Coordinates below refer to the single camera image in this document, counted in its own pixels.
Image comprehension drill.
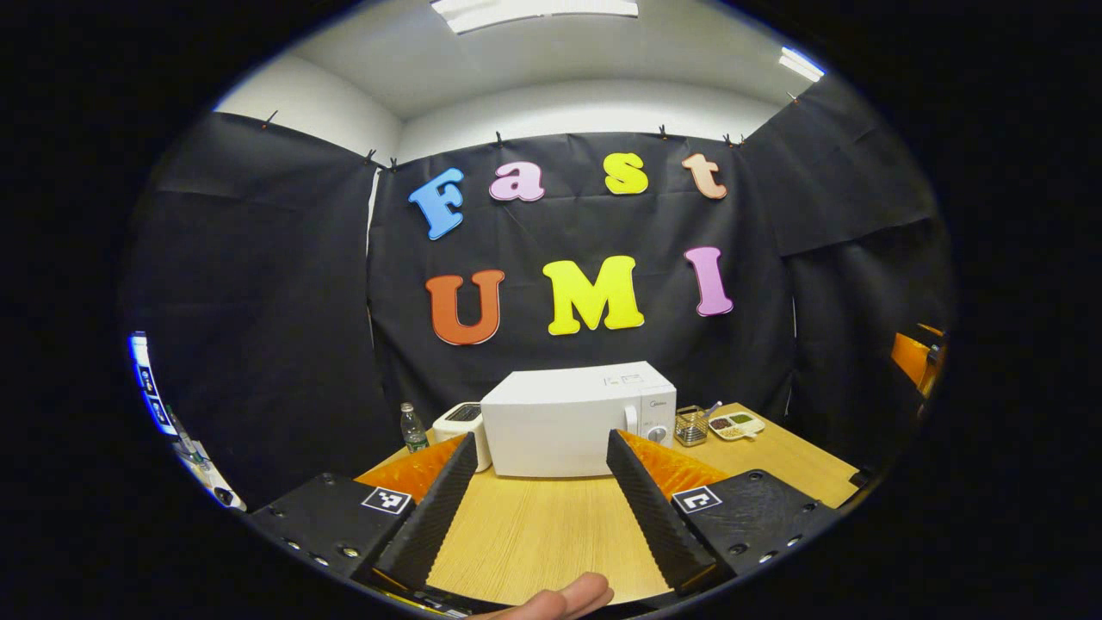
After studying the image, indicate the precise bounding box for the small ceiling light panel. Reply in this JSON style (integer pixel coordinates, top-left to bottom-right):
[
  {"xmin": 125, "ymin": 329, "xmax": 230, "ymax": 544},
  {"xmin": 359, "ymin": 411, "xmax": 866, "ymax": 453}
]
[{"xmin": 779, "ymin": 47, "xmax": 826, "ymax": 83}]

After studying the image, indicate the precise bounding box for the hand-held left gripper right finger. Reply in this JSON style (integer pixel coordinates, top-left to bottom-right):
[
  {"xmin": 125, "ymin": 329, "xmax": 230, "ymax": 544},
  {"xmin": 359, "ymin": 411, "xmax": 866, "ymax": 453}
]
[{"xmin": 606, "ymin": 429, "xmax": 841, "ymax": 597}]

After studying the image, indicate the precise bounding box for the divided cream condiment dish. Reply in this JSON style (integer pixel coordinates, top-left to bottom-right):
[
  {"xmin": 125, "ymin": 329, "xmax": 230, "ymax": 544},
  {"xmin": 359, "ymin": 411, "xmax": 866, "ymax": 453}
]
[{"xmin": 708, "ymin": 412, "xmax": 765, "ymax": 442}]

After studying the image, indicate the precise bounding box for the white toaster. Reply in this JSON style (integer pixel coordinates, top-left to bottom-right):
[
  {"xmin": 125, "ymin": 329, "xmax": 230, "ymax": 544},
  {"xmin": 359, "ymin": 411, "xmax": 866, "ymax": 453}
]
[{"xmin": 432, "ymin": 402, "xmax": 492, "ymax": 473}]

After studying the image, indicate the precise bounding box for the white ledge with clutter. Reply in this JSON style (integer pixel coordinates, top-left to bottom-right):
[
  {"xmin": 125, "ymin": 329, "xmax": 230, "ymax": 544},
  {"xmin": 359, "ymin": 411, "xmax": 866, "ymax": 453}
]
[{"xmin": 168, "ymin": 405, "xmax": 248, "ymax": 512}]

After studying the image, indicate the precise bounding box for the clear plastic water bottle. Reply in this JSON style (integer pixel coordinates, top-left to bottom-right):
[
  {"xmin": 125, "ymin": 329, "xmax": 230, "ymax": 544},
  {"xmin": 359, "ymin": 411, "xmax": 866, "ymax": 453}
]
[{"xmin": 400, "ymin": 402, "xmax": 430, "ymax": 454}]

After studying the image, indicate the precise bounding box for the large ceiling light panel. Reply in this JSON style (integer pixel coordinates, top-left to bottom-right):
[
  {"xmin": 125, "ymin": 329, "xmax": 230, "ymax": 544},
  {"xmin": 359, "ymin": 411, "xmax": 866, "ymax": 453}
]
[{"xmin": 430, "ymin": 0, "xmax": 640, "ymax": 35}]

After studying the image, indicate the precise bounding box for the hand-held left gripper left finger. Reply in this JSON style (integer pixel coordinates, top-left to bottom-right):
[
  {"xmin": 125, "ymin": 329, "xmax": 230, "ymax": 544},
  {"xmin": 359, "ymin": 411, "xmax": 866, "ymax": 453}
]
[{"xmin": 248, "ymin": 432, "xmax": 480, "ymax": 593}]

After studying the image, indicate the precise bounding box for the white microwave oven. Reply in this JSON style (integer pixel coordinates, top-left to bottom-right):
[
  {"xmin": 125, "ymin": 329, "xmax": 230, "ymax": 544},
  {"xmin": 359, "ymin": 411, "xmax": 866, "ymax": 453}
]
[{"xmin": 480, "ymin": 361, "xmax": 678, "ymax": 479}]

